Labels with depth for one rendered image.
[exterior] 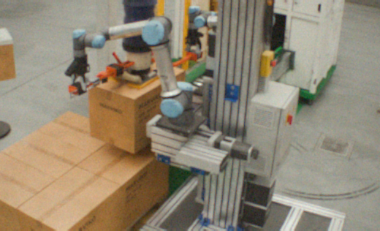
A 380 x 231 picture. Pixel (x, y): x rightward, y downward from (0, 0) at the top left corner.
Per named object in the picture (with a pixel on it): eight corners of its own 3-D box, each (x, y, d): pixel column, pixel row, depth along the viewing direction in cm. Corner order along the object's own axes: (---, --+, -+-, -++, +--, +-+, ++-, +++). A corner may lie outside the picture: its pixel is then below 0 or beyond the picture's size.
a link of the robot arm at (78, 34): (82, 33, 259) (69, 31, 261) (82, 51, 264) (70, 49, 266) (89, 28, 265) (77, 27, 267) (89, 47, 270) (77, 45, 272)
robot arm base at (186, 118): (199, 118, 286) (199, 102, 281) (187, 129, 274) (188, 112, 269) (175, 112, 292) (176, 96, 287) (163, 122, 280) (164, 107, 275)
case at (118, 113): (139, 105, 380) (140, 57, 362) (183, 120, 362) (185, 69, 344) (90, 135, 334) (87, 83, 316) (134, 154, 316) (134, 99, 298)
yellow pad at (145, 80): (157, 70, 341) (157, 63, 339) (169, 73, 337) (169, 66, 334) (127, 85, 315) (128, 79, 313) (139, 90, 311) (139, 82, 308)
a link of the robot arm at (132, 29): (175, 9, 260) (100, 24, 278) (168, 14, 250) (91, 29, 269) (180, 29, 264) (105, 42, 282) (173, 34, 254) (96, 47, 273)
